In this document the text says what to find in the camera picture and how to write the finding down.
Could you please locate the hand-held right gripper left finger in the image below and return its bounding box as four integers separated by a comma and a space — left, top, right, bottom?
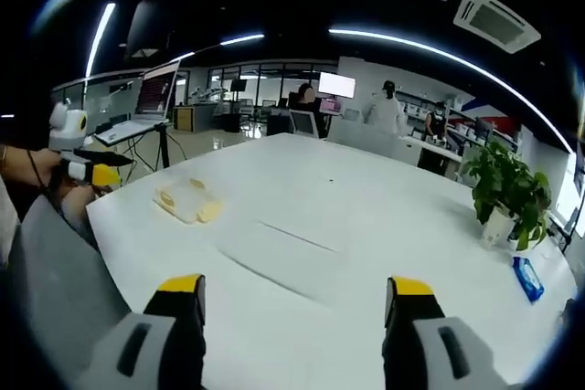
77, 273, 207, 390

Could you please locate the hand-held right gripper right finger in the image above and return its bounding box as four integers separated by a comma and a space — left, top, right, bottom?
382, 275, 508, 390

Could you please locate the black tripod stand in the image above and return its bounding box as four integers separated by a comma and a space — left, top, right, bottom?
122, 121, 176, 173

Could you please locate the open laptop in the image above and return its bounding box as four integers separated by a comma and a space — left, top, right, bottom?
93, 59, 183, 145

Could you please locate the short ceiling light strip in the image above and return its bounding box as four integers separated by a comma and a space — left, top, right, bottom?
83, 1, 118, 81
218, 33, 267, 47

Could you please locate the wooden cabinet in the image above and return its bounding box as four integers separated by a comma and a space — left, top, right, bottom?
173, 105, 217, 132

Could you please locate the blue wet wipes packet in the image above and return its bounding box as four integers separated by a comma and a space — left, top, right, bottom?
510, 255, 547, 305

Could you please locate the green potted plant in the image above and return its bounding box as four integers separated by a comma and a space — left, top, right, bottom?
460, 137, 553, 253

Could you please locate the white office desk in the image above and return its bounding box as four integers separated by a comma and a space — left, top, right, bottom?
400, 133, 463, 177

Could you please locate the white office chair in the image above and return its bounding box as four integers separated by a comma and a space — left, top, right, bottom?
289, 109, 320, 140

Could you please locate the white desk partition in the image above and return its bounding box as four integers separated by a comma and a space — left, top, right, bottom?
326, 116, 399, 159

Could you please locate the bright computer monitor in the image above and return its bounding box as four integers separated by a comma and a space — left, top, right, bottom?
317, 71, 357, 100

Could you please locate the long curved ceiling light strip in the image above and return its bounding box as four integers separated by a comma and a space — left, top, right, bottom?
327, 26, 575, 154

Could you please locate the ceiling air conditioner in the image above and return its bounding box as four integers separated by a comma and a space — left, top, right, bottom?
452, 0, 543, 55

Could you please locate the black cable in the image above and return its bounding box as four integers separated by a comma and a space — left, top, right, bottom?
26, 149, 52, 191

